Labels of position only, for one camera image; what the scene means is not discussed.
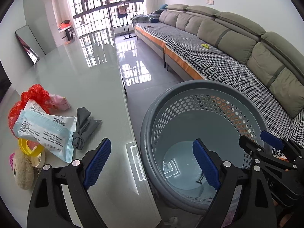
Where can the pink plastic shuttlecock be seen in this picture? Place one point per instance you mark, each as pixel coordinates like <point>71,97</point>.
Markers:
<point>11,157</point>

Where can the small side table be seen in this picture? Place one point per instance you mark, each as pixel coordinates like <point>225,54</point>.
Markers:
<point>66,27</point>

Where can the black window grille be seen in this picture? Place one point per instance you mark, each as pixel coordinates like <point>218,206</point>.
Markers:
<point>95,15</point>

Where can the leaning floor mirror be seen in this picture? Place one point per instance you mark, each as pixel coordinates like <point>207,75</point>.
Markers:
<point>30,44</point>

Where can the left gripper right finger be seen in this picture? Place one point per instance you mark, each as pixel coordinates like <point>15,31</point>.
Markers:
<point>255,207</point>

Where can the grey perforated trash basket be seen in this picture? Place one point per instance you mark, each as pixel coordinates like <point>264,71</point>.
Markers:
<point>210,111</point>

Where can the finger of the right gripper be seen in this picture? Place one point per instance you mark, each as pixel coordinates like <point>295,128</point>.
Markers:
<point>289,148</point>
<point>254,147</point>

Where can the dark hair clip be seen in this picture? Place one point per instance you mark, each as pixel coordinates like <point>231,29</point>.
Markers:
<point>200,178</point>

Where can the grey sectional sofa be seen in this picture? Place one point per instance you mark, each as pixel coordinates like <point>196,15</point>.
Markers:
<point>236,43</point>

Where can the pink snack wrapper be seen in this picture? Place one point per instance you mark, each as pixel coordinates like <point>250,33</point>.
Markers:
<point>57,102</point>

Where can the dark grey cloth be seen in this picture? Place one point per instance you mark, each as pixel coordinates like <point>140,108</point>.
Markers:
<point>85,127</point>

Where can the white round container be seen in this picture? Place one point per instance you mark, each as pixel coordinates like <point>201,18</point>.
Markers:
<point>38,161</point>

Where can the houndstooth sofa cover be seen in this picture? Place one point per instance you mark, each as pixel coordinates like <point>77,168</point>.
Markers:
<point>278,121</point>

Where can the yellow toy on sofa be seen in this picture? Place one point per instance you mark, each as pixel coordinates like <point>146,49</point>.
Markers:
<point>205,46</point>

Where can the blue cushion on sofa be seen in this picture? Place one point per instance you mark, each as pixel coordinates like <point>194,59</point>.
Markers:
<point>153,20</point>

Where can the beige sloth plush toy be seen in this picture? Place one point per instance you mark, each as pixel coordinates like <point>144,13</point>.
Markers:
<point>22,170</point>

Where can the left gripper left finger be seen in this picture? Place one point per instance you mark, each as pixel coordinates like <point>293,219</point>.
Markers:
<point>47,206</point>

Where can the light blue wipes packet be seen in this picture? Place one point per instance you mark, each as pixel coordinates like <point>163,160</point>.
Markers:
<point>53,132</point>

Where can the clothes drying rack stand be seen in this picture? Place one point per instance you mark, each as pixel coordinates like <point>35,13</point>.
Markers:
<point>122,13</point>

